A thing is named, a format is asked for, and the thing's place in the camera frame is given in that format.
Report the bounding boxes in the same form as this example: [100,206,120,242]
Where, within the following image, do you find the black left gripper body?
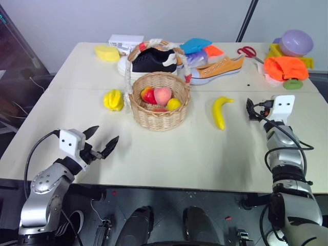
[79,142,104,165]

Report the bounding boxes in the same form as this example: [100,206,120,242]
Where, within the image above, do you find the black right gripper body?
[254,100,273,121]

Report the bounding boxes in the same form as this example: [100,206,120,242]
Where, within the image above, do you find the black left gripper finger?
[100,135,120,160]
[83,125,100,141]

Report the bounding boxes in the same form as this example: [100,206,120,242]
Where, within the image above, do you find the yellow banana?
[211,96,235,131]

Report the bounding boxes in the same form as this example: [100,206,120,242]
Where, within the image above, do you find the pink crumpled wrapper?
[260,72,282,87]

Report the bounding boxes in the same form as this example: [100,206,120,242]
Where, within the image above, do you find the yellow starfruit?
[102,88,125,112]

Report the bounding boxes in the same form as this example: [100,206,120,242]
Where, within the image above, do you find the green plastic wheel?
[282,78,303,91]

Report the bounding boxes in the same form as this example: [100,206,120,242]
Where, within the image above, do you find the orange canvas sneaker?
[190,55,245,86]

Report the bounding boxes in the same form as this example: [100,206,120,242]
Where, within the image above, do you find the orange cloth bag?
[263,56,310,83]

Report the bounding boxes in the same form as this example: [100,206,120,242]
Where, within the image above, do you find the yellow plastic toy block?
[264,43,315,70]

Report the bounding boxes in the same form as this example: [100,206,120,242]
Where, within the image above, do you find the red and yellow apple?
[140,86,158,105]

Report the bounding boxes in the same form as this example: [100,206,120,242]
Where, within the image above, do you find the red-orange plastic bag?
[204,44,225,57]

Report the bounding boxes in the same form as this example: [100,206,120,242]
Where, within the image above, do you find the purple clear plastic bag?
[184,49,209,65]

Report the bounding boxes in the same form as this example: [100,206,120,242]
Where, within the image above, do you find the pink peach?
[153,87,172,106]

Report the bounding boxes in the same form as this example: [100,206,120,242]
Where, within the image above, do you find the black shoe with white stripes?
[54,209,86,246]

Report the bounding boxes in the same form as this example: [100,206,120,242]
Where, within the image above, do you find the yellow lemon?
[167,98,182,112]

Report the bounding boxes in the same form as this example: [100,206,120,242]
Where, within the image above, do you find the purple plastic bowl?
[278,29,315,57]

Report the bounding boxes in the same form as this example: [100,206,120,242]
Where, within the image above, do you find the black table clamp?
[236,227,250,242]
[95,217,113,242]

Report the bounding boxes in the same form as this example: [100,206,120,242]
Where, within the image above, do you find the yellow sponge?
[94,44,121,62]

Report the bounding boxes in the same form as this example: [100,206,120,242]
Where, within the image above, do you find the black tripod pole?
[235,0,259,43]

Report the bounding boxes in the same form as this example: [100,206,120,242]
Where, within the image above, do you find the dark rounded shape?
[119,206,155,244]

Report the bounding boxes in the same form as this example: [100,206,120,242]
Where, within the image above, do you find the black and white sneaker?
[117,47,180,77]

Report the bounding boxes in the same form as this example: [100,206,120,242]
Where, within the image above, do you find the white cardboard box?
[108,34,145,56]

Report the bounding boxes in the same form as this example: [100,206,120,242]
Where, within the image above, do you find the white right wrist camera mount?
[270,94,296,121]

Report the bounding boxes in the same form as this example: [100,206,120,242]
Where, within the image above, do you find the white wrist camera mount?
[59,129,87,171]
[270,94,296,121]

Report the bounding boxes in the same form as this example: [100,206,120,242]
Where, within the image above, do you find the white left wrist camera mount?
[59,129,87,171]

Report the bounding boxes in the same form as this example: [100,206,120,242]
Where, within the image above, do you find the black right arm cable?
[258,115,315,186]

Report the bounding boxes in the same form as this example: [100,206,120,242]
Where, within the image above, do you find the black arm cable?
[24,129,62,201]
[258,115,315,186]

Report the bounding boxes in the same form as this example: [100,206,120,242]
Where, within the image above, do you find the red handled scissors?
[236,46,265,65]

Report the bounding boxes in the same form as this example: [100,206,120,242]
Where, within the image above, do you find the wicker basket with handle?
[124,38,193,132]

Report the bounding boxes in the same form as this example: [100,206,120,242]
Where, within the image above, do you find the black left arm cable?
[24,129,62,201]

